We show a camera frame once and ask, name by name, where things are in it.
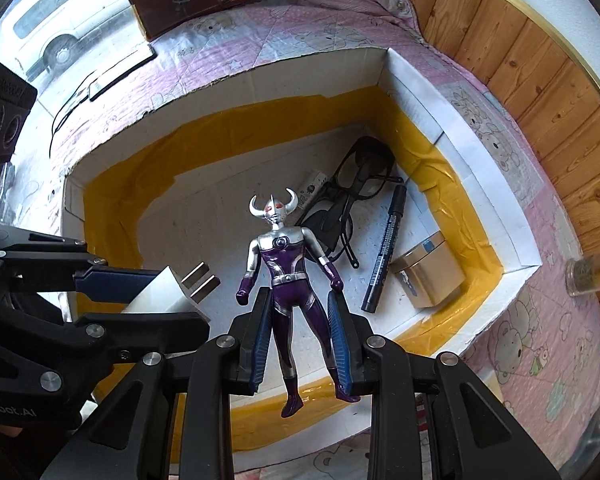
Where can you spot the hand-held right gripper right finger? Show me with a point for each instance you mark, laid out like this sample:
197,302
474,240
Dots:
340,345

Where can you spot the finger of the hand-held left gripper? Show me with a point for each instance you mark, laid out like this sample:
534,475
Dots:
130,335
115,282

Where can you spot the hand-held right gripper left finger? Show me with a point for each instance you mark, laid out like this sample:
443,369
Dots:
262,340

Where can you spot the white power plug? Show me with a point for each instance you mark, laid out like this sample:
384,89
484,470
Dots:
165,292

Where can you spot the purple silver action figure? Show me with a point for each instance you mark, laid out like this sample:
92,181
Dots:
282,265

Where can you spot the gold metal tin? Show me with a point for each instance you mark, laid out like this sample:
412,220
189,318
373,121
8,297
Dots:
430,275

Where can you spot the white cardboard box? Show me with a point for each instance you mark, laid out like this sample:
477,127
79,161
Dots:
220,170

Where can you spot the black sunglasses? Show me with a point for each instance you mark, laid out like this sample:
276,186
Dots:
365,165

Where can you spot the black marker pen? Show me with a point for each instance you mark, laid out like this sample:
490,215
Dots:
385,250

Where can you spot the white van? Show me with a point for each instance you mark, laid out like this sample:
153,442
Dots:
65,25

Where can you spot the small white tube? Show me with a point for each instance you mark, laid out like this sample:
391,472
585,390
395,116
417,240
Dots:
310,190

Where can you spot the pink printed blanket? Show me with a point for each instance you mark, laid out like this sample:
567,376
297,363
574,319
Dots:
220,45

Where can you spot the glass jar with silver lid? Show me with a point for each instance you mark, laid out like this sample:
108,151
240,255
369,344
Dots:
590,275

